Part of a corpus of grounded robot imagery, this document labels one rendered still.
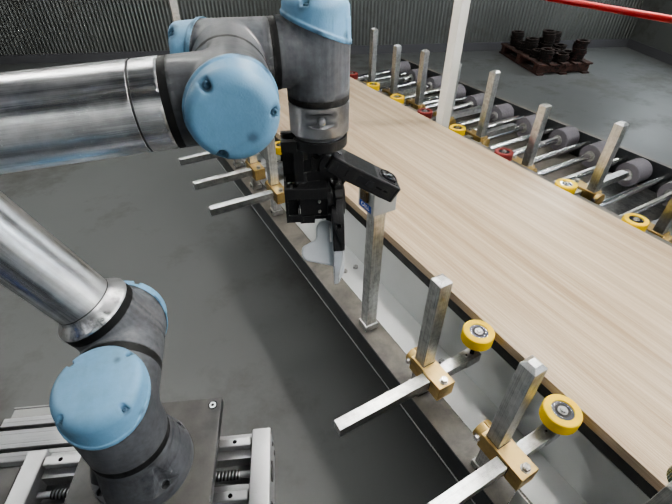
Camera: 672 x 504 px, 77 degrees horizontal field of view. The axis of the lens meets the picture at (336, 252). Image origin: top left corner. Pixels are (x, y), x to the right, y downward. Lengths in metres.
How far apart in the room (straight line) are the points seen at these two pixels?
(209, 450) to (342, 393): 1.31
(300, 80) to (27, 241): 0.39
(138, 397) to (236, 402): 1.47
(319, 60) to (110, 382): 0.47
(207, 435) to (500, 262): 0.96
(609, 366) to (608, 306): 0.22
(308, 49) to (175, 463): 0.61
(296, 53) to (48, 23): 7.23
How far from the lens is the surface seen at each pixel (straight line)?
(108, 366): 0.65
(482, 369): 1.34
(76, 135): 0.39
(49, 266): 0.66
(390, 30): 7.14
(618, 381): 1.20
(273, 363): 2.17
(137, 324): 0.71
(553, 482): 1.33
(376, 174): 0.59
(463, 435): 1.21
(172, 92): 0.37
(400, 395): 1.10
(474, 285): 1.28
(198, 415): 0.84
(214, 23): 0.49
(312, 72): 0.50
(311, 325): 2.30
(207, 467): 0.79
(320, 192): 0.56
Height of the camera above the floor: 1.74
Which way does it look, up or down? 39 degrees down
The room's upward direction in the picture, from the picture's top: straight up
